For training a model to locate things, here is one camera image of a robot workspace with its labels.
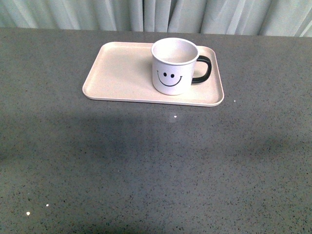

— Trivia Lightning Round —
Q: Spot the pale grey curtain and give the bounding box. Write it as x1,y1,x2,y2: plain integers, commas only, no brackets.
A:
0,0,312,37

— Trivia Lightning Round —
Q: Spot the white smiley mug black handle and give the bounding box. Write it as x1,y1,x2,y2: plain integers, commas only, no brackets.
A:
151,38,212,96

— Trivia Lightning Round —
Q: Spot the beige rectangular plastic tray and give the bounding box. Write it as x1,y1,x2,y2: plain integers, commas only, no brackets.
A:
82,42,224,107

